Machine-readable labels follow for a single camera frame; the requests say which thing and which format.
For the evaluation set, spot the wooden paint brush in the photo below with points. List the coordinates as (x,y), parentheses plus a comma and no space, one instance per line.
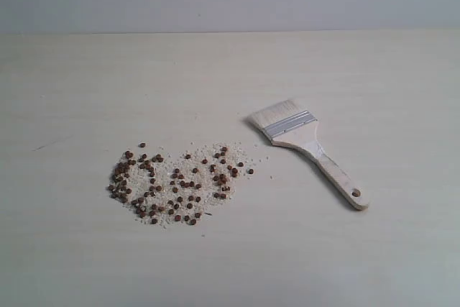
(290,125)

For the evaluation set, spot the pile of brown pellets and rice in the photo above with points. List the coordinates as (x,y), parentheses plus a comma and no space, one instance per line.
(162,188)

